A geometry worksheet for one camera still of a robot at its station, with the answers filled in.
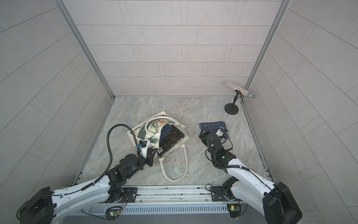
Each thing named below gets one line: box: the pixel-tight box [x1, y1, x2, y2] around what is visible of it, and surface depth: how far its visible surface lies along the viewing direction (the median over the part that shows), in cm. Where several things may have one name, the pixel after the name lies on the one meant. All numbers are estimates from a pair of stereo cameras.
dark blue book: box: [199, 120, 228, 132], surface depth 98 cm
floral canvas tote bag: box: [127, 111, 190, 182], surface depth 82 cm
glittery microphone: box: [225, 81, 256, 100], surface depth 91 cm
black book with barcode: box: [157, 124, 186, 158], surface depth 88 cm
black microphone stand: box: [224, 89, 242, 115], surface depth 110 cm
